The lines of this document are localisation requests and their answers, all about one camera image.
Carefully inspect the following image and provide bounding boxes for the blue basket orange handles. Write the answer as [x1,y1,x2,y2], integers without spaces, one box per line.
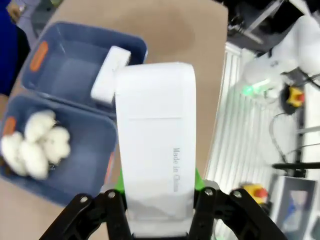
[0,93,120,208]
[19,21,149,118]

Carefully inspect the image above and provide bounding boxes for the white cotton flower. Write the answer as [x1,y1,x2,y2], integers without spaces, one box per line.
[25,109,57,142]
[18,141,50,180]
[44,125,72,165]
[0,131,26,176]

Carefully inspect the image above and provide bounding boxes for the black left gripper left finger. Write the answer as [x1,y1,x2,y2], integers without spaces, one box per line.
[37,167,132,240]

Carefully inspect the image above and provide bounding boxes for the white digital clock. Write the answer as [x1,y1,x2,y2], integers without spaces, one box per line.
[90,45,133,106]
[113,61,199,238]

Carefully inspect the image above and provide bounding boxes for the yellow red emergency stop button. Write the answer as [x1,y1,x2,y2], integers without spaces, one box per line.
[283,84,306,114]
[239,181,270,205]

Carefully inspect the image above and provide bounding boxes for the black floor cable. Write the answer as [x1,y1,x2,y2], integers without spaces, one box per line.
[269,111,320,164]

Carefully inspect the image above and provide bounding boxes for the grey framed box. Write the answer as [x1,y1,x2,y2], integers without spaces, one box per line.
[270,175,319,231]

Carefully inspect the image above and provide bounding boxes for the person in blue hoodie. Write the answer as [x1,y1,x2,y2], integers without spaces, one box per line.
[0,0,31,97]

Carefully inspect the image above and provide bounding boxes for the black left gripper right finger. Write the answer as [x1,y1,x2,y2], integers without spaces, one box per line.
[191,166,289,240]

